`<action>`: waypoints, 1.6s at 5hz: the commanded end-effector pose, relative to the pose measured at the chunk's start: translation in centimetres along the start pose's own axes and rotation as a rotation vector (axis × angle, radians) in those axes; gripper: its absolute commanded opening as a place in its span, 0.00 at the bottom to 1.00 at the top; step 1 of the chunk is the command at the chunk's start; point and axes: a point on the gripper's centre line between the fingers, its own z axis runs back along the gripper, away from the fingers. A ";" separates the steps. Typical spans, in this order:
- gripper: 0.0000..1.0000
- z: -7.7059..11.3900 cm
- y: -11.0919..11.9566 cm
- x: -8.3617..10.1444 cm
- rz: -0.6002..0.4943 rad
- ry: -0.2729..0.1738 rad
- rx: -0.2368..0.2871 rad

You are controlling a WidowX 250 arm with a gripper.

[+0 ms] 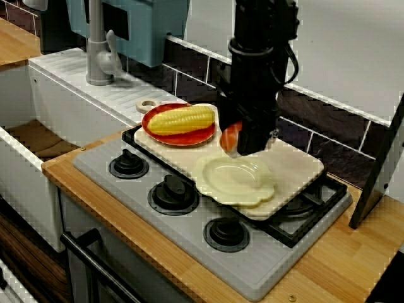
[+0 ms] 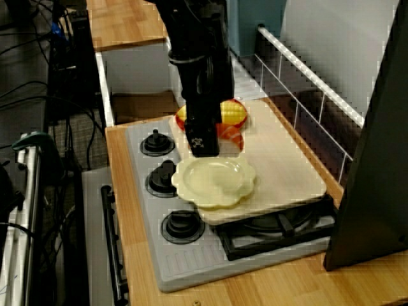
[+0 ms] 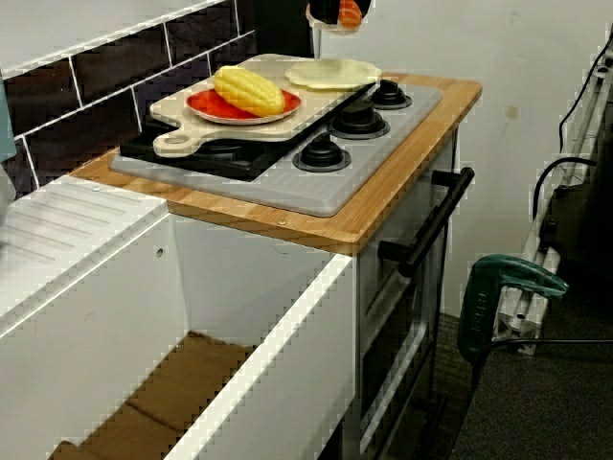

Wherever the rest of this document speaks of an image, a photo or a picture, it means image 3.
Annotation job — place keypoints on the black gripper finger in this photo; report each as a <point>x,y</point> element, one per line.
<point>365,6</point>
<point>328,10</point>

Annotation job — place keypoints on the salmon sushi toy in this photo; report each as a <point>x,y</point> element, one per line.
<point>349,14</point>

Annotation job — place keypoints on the yellow corn cob toy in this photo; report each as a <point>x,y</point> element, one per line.
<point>249,91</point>

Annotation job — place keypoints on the cream flower-shaped plate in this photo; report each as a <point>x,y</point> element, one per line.
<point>330,74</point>

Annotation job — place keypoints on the black stove knob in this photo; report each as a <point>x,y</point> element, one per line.
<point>321,152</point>
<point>359,120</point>
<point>390,95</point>

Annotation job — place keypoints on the red round plate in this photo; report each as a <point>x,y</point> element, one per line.
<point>203,106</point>

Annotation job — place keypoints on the black burner grate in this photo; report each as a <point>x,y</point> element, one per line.
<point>230,163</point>

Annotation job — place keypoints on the grey toy stove top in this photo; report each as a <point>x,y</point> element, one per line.
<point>297,191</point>

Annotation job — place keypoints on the wooden countertop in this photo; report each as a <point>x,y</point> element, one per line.
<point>383,201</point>

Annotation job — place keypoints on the black box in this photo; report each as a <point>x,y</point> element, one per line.
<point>584,230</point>

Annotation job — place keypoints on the green clamp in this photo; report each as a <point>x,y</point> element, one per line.
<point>479,306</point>

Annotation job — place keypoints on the toy oven door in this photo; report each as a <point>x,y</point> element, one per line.
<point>397,335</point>

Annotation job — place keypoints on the teal box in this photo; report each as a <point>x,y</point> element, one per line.
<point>5,124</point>

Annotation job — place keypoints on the white toy sink unit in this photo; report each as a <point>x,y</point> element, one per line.
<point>96,297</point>

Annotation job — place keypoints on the brown pad in sink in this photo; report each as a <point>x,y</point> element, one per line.
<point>191,378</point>

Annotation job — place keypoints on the aluminium frame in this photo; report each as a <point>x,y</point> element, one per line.
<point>522,306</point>

